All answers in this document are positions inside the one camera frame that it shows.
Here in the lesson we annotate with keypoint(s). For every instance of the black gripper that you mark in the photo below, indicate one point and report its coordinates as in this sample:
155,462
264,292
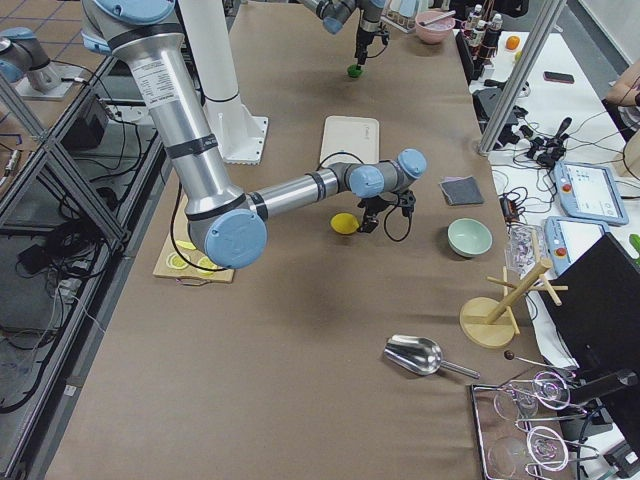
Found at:
362,42
374,205

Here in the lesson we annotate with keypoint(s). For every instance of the green lime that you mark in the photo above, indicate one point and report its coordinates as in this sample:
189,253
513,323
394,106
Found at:
354,71

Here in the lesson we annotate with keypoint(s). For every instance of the yellow lemon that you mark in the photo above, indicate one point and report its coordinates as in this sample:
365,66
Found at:
344,223

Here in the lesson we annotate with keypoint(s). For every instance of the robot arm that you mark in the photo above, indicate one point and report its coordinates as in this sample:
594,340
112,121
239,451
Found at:
335,14
179,55

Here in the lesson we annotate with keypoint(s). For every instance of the third robot arm on floor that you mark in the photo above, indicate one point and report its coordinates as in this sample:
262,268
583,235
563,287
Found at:
26,65

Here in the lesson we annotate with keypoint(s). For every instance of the cream rabbit tray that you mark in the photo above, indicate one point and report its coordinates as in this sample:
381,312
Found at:
350,139

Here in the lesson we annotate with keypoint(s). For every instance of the pink bowl with ice cubes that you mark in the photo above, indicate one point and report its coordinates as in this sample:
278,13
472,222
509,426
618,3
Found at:
433,26

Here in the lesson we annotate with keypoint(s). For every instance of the grey folded cloth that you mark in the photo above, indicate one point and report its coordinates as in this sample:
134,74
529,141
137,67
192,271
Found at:
460,191

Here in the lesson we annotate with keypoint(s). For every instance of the mint green bowl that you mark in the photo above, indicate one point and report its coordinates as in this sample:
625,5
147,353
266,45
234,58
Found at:
469,238

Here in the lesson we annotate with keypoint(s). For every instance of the metal scoop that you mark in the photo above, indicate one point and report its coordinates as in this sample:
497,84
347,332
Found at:
421,356

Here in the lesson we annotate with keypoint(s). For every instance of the orange fruit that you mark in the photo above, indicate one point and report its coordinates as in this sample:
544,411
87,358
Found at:
512,43

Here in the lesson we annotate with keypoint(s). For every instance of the wooden mug tree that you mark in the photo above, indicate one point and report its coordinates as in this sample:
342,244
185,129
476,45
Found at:
491,323

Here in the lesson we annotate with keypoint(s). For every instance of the lemon slice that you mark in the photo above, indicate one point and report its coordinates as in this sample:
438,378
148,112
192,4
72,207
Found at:
175,262
205,266

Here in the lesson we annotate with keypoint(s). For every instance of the yellow plastic knife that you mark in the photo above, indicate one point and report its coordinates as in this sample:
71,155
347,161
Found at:
185,245

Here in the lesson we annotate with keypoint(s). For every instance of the black phone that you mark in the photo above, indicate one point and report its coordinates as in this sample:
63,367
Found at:
558,77

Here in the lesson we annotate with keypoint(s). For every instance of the wooden cutting board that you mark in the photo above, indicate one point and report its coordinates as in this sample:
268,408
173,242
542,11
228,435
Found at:
193,267

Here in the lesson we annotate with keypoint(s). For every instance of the teach pendant tablet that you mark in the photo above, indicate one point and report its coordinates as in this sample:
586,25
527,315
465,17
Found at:
569,238
588,191

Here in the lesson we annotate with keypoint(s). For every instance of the black monitor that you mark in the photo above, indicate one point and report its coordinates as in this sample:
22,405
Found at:
598,319

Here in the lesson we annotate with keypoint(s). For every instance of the copper wire bottle rack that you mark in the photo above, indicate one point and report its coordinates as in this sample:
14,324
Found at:
477,41

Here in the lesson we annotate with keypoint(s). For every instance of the white pedestal base plate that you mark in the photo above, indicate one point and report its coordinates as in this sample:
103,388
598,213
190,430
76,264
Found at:
240,135

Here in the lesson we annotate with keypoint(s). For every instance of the aluminium frame post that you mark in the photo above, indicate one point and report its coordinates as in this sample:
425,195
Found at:
543,26

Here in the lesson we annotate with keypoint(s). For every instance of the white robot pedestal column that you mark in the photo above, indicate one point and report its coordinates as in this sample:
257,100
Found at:
205,25

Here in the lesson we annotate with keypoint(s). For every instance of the wire glass rack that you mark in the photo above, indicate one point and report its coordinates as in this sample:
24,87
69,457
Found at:
518,431

